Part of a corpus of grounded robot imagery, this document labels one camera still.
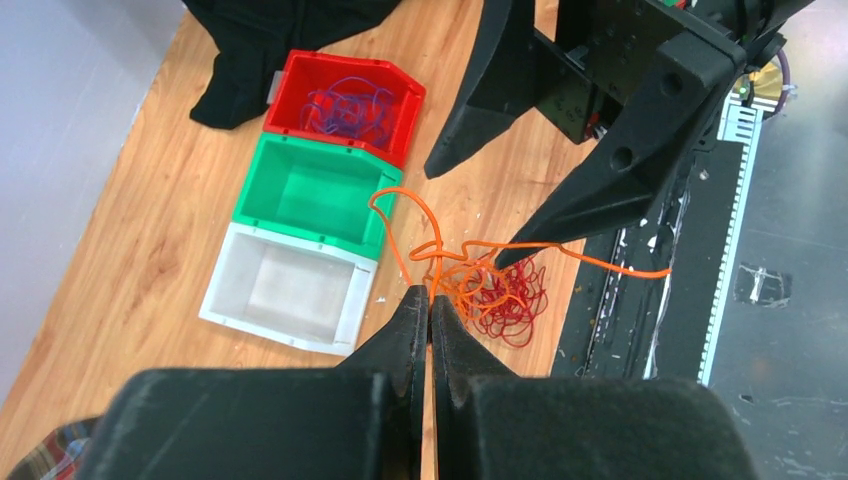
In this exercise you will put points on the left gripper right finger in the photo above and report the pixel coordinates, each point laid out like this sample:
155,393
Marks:
459,359

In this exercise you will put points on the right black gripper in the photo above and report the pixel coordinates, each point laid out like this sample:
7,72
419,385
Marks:
600,53

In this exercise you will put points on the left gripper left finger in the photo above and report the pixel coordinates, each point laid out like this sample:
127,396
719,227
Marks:
396,356

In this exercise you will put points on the white plastic bin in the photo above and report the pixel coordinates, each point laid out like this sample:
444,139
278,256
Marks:
300,293

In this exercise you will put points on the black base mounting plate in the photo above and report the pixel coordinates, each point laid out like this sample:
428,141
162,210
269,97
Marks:
618,326

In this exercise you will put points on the green plastic bin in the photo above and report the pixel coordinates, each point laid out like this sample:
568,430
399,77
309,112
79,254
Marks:
316,191

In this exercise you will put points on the red plastic bin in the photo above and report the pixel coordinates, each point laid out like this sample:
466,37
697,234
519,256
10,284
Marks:
364,103

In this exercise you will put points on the black t-shirt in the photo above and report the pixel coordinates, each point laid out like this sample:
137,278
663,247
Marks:
254,39

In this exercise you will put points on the plaid flannel shirt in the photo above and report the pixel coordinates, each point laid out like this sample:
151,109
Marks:
59,454

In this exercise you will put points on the slotted aluminium rail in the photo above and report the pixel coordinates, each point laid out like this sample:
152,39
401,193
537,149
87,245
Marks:
741,125

